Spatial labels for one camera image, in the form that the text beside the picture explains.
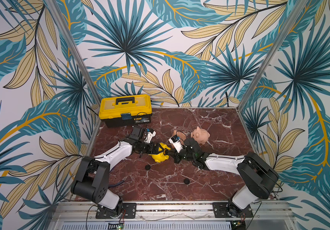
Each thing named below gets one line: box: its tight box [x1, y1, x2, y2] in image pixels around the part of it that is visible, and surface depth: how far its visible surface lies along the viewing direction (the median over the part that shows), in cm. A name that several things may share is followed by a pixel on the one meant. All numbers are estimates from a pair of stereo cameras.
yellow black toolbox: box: [98, 94, 153, 128], surface depth 100 cm
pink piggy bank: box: [190, 126, 211, 145], surface depth 95 cm
